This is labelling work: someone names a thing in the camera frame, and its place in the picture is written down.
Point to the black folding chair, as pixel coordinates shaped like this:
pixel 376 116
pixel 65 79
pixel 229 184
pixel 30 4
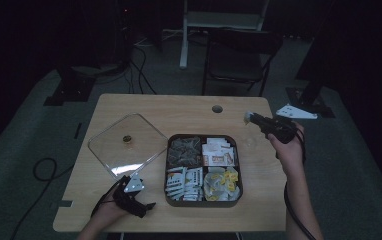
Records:
pixel 239 43

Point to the white tea bag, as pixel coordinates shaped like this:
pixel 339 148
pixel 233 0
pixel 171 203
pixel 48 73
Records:
pixel 247 117

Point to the dark computer tower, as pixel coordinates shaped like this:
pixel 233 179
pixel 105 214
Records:
pixel 123 33

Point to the small grey tab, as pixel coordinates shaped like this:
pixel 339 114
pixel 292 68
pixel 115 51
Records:
pixel 64 203

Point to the pile of yellow-tag tea bags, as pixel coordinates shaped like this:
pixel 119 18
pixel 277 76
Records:
pixel 221 183

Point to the person's right hand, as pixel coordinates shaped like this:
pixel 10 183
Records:
pixel 290 153

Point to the pile of dark tea bags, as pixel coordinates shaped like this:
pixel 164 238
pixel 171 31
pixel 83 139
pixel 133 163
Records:
pixel 184 151

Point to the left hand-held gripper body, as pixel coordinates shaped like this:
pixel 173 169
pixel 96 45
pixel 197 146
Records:
pixel 129 200

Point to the row of white black-print packets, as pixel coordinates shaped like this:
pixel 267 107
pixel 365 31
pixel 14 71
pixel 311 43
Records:
pixel 184 184

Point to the clear glass cup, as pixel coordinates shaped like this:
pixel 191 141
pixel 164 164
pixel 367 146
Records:
pixel 251 141

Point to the pile of white orange packets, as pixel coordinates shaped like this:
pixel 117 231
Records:
pixel 217 151

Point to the white desk frame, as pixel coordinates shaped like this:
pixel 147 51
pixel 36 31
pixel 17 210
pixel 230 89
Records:
pixel 184 40

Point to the dark square compartment box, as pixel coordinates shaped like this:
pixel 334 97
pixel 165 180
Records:
pixel 204 203

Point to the clear square lid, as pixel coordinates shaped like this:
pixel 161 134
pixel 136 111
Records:
pixel 135 151

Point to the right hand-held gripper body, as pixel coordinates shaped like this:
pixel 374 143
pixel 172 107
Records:
pixel 280 128

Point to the small black floor strip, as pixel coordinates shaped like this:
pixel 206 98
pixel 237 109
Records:
pixel 78 130

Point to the black stand base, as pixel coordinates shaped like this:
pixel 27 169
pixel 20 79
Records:
pixel 307 100
pixel 70 90

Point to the person's left hand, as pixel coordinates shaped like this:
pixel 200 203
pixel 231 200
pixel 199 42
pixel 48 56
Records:
pixel 107 213

